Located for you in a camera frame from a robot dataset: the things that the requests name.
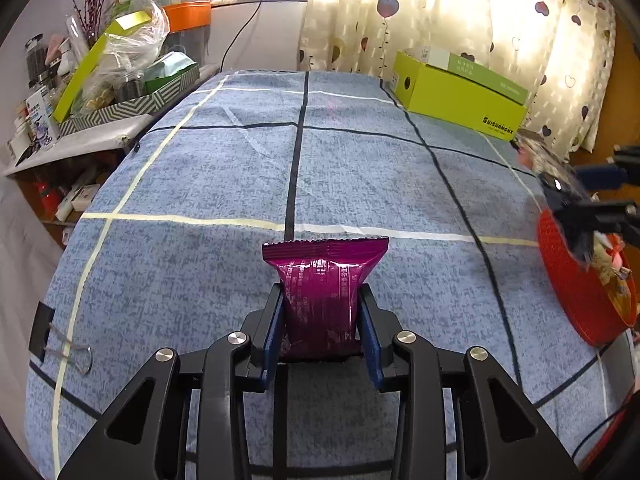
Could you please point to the black snack packet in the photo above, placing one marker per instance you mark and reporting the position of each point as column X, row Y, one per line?
column 580, row 247

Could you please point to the heart print curtain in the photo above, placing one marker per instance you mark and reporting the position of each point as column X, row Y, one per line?
column 450, row 10

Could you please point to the red bottle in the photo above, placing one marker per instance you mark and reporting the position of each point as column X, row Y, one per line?
column 46, row 200

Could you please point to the teal packet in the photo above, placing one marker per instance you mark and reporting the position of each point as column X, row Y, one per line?
column 172, row 65

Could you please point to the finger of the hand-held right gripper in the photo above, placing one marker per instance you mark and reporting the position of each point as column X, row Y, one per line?
column 610, row 215
column 600, row 177

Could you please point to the black binder clip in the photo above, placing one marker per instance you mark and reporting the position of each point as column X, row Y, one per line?
column 42, row 330

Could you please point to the purple snack packet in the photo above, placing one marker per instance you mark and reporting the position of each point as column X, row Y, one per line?
column 320, row 300

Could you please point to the brown wooden wardrobe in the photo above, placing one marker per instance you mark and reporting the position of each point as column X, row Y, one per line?
column 625, row 110

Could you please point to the red plastic bowl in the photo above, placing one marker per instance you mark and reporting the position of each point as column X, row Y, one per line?
column 575, row 290

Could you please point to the lime green cardboard box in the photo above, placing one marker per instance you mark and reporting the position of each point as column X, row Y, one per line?
column 450, row 105

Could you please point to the dark jar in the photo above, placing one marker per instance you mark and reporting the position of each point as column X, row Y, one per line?
column 35, row 60

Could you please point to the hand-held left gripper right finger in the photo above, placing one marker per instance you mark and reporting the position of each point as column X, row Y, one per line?
column 368, row 335

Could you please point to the orange plastic container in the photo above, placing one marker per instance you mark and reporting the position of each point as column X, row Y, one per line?
column 187, row 17

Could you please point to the white side table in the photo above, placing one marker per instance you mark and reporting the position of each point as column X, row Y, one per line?
column 75, row 142

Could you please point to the dark decorative branches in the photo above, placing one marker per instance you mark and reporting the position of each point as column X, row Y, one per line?
column 90, row 5

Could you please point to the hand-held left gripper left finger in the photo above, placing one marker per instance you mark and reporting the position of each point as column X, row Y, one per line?
column 275, row 332

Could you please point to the clear plastic bag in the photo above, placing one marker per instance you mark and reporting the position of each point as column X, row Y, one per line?
column 135, row 40

